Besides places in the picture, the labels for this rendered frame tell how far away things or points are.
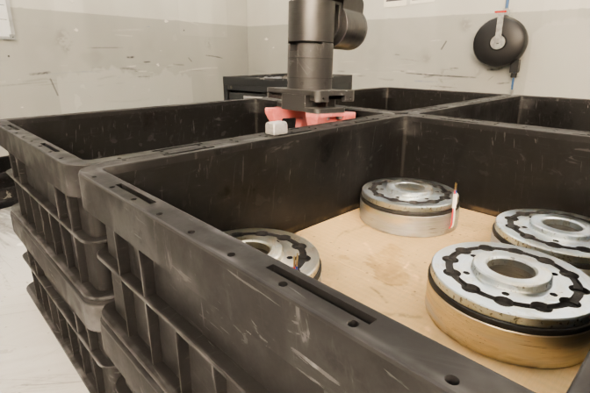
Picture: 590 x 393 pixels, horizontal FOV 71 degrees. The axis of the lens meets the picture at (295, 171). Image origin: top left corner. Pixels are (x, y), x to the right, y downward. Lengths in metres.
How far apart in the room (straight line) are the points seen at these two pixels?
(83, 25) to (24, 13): 0.41
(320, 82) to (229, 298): 0.39
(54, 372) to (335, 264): 0.30
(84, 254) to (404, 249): 0.27
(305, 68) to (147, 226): 0.35
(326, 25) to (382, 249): 0.27
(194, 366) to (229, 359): 0.04
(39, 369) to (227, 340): 0.34
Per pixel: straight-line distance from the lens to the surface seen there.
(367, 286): 0.34
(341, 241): 0.41
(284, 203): 0.41
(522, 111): 0.91
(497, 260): 0.33
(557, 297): 0.31
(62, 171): 0.34
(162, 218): 0.20
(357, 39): 0.60
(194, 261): 0.18
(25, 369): 0.53
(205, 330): 0.22
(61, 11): 3.71
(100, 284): 0.37
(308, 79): 0.51
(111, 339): 0.33
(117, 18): 3.92
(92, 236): 0.35
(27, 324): 0.61
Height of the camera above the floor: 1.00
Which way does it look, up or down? 16 degrees down
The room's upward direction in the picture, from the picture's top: straight up
